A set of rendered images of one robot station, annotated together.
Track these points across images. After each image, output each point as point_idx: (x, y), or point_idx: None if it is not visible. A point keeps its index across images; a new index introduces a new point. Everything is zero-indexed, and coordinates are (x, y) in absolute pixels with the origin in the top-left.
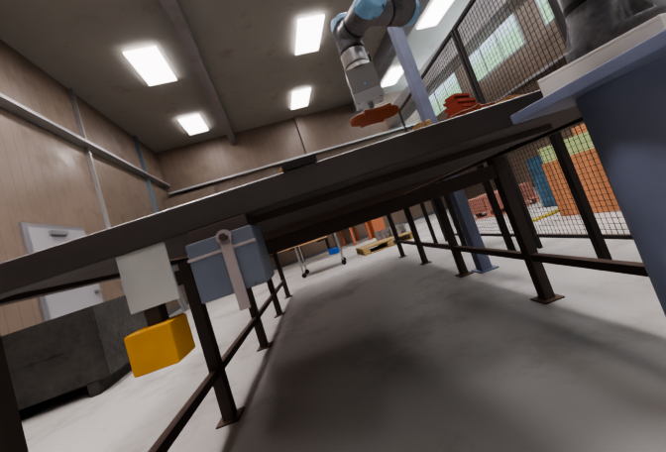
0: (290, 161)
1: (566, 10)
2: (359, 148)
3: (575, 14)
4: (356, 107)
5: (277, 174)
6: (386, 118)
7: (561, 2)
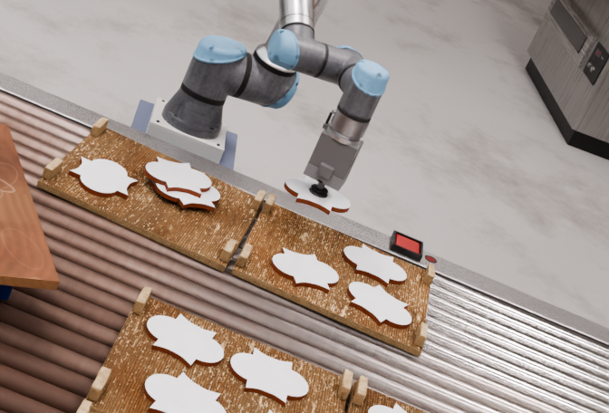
0: (414, 238)
1: (222, 102)
2: (354, 221)
3: (222, 107)
4: (341, 187)
5: (425, 251)
6: (296, 196)
7: (224, 95)
